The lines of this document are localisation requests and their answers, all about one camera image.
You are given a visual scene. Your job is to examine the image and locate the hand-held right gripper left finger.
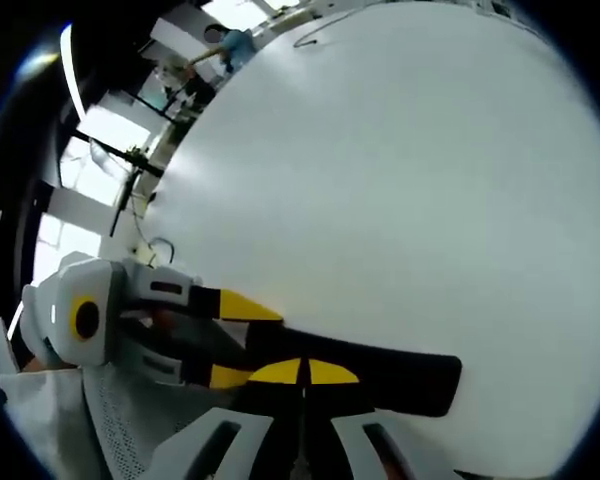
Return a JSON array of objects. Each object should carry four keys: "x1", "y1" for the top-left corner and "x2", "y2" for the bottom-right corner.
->
[{"x1": 149, "y1": 357, "x2": 306, "y2": 480}]

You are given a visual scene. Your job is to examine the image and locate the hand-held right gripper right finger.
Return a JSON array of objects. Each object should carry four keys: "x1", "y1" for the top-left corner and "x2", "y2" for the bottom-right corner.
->
[{"x1": 303, "y1": 358, "x2": 464, "y2": 480}]

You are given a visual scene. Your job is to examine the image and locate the black remote control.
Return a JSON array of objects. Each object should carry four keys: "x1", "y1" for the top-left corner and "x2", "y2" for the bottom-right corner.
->
[{"x1": 169, "y1": 319, "x2": 464, "y2": 419}]

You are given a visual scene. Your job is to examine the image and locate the grey mesh chair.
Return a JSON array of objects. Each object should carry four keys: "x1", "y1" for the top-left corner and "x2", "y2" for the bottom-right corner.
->
[{"x1": 79, "y1": 367, "x2": 221, "y2": 480}]

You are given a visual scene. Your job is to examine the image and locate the black stand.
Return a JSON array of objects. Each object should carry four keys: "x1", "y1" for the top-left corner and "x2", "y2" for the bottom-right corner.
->
[{"x1": 72, "y1": 128, "x2": 166, "y2": 237}]

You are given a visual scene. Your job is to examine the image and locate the grey cable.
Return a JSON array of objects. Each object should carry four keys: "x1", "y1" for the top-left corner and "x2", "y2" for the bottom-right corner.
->
[{"x1": 292, "y1": 7, "x2": 346, "y2": 49}]

